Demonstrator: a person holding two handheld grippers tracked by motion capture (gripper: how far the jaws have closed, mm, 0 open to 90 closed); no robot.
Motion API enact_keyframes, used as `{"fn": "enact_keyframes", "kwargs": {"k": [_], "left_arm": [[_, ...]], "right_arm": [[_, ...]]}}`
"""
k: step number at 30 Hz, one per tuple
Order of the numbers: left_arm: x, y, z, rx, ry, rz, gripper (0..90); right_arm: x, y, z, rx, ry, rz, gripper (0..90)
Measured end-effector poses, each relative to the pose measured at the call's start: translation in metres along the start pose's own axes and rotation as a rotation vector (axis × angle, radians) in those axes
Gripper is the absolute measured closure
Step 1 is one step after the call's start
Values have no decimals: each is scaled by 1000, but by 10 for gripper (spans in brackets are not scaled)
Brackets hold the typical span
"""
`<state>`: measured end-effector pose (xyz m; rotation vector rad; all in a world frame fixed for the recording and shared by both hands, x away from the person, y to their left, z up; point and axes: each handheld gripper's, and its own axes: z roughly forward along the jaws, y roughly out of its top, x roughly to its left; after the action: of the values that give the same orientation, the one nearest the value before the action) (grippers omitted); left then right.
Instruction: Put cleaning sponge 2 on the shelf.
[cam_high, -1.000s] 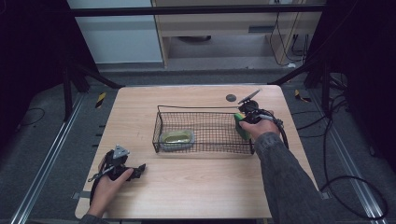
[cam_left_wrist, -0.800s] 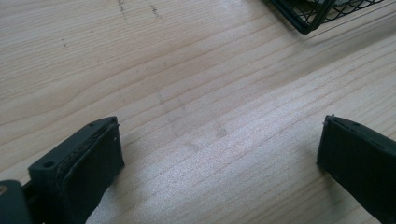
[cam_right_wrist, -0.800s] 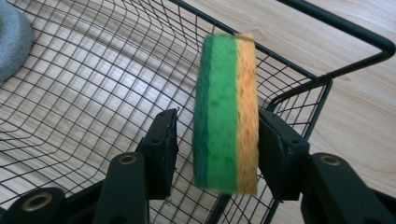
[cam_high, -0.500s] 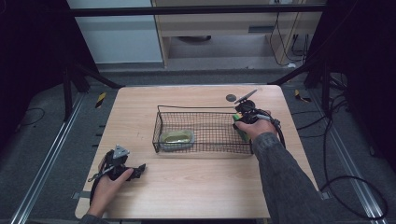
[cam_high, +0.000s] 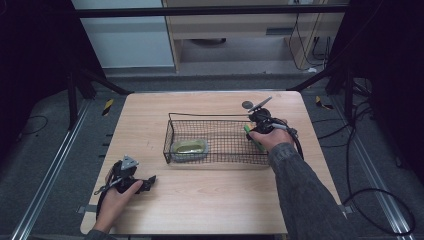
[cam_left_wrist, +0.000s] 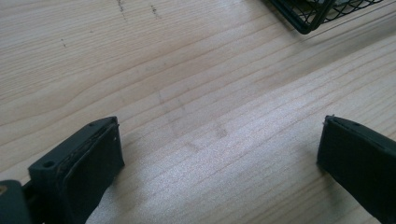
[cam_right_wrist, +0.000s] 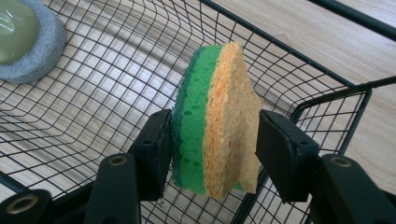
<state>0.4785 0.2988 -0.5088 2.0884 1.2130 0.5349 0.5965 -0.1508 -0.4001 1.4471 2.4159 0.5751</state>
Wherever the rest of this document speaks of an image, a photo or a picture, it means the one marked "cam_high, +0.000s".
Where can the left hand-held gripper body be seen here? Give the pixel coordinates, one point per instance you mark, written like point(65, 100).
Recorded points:
point(125, 178)

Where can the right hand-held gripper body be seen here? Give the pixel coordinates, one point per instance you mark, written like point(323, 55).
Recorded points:
point(263, 121)

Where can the green and yellow sponge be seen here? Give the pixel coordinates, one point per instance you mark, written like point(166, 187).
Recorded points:
point(260, 147)

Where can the green oval soap dish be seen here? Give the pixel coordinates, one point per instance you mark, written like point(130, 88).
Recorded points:
point(189, 150)

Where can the person's right hand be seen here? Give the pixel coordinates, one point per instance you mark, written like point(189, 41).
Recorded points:
point(275, 138)

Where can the person's left hand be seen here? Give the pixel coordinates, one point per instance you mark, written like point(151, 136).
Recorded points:
point(111, 206)

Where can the grey round table grommet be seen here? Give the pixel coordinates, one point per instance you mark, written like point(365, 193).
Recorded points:
point(246, 104)

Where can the yellow and black striped tape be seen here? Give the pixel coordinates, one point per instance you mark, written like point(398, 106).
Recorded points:
point(107, 106)
point(321, 104)

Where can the black tripod stand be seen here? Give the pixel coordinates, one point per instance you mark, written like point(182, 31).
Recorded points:
point(71, 100)
point(348, 93)

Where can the light wooden desk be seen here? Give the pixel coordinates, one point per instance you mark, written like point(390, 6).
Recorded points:
point(233, 26)

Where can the white cabinet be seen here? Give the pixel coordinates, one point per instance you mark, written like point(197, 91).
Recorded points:
point(126, 43)

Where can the grey metal table bracket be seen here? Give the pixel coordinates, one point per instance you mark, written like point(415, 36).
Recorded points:
point(347, 209)
point(88, 208)

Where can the silver floor rail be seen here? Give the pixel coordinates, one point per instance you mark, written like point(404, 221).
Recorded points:
point(50, 176)
point(376, 180)

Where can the black horizontal frame bar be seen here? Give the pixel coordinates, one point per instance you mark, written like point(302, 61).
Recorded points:
point(200, 11)

